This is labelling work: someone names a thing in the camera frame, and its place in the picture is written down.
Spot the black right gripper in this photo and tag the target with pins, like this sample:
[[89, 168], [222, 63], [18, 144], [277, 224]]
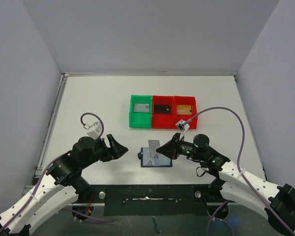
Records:
[[175, 146]]

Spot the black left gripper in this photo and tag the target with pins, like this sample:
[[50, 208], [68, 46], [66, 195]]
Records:
[[117, 150]]

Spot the blue leather card holder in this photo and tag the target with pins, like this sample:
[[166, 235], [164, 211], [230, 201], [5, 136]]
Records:
[[145, 159]]

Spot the silver card from holder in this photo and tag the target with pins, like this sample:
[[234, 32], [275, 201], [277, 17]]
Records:
[[141, 108]]

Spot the grey striped card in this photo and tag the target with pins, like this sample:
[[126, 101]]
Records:
[[153, 145]]

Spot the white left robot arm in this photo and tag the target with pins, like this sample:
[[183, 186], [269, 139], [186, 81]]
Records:
[[60, 184]]

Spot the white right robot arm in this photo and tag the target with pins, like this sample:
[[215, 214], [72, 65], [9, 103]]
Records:
[[274, 202]]

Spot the black credit card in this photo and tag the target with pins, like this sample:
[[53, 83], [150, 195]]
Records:
[[162, 109]]

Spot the gold credit card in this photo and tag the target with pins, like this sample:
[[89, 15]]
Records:
[[184, 110]]

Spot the green plastic bin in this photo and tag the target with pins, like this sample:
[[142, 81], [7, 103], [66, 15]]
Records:
[[140, 120]]

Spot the middle red plastic bin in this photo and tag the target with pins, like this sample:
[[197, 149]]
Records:
[[162, 121]]

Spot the red plastic bin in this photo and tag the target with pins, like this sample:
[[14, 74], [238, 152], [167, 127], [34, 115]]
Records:
[[162, 121], [183, 100]]

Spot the right red plastic bin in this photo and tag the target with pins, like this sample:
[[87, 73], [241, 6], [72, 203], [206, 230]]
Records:
[[183, 100]]

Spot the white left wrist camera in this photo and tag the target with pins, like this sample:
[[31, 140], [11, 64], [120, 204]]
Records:
[[93, 130]]

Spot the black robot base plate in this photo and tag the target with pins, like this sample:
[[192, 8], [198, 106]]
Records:
[[153, 200]]

